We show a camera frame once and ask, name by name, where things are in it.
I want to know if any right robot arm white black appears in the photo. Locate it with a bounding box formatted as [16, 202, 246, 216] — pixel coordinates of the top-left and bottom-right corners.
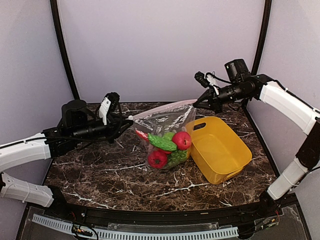
[193, 72, 320, 217]

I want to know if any black frame post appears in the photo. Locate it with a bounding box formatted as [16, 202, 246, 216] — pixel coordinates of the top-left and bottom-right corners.
[251, 0, 272, 75]
[49, 0, 80, 100]

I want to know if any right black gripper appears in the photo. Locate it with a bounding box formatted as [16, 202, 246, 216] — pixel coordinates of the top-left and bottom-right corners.
[193, 80, 250, 113]

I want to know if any clear zip top bag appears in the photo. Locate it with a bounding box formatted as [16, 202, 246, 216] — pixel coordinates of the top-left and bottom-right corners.
[128, 99, 196, 171]

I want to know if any green grape bunch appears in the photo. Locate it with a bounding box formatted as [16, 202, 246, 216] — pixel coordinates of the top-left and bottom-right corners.
[165, 150, 190, 169]

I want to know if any left black frame post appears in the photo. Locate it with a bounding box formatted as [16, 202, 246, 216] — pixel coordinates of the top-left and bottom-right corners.
[49, 0, 80, 100]

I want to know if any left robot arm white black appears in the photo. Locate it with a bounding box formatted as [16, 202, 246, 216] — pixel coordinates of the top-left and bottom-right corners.
[0, 118, 133, 218]

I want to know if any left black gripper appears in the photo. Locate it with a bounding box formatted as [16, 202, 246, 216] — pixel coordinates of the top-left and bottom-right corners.
[71, 113, 134, 144]

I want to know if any black front rail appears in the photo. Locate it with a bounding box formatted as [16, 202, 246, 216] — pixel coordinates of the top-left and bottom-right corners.
[44, 202, 283, 227]

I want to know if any red tomato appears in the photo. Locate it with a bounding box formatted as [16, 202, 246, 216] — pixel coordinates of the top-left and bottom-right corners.
[147, 150, 168, 169]

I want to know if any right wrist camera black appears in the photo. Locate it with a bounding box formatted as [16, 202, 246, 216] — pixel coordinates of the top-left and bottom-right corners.
[194, 59, 252, 96]

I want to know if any red chili pepper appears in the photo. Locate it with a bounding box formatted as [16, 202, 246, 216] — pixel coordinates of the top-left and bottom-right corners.
[135, 129, 149, 142]

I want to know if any red pomegranate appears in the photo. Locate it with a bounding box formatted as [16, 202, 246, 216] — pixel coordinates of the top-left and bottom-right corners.
[171, 131, 192, 151]

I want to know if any grey slotted cable duct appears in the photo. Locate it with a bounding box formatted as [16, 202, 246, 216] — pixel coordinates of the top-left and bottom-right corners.
[31, 214, 239, 240]

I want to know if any right black frame post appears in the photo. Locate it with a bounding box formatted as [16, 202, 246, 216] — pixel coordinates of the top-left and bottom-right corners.
[251, 0, 272, 75]

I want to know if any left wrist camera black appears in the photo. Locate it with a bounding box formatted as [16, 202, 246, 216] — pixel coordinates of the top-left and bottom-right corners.
[61, 92, 121, 126]

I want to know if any green apple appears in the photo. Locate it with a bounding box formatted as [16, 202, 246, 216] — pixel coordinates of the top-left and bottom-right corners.
[162, 132, 175, 141]

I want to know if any green bitter gourd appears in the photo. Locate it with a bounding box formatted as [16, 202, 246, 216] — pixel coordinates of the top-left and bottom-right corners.
[147, 133, 178, 152]

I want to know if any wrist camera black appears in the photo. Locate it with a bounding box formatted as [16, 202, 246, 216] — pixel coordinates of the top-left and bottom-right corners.
[194, 59, 252, 96]
[61, 92, 121, 126]

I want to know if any yellow plastic basket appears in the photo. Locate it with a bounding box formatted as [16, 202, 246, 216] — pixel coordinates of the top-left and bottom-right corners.
[186, 116, 252, 185]

